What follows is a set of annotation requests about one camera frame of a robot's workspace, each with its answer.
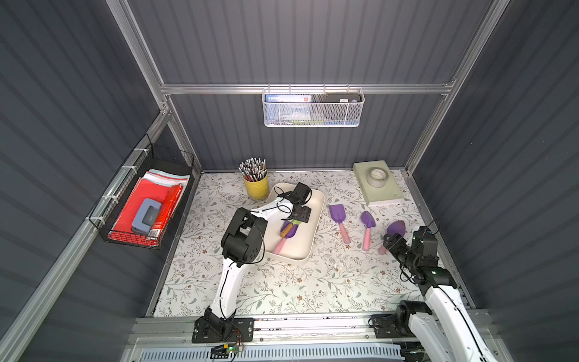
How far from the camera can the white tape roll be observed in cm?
112

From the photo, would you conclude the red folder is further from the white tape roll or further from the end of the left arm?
the white tape roll

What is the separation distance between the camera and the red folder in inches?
26.4
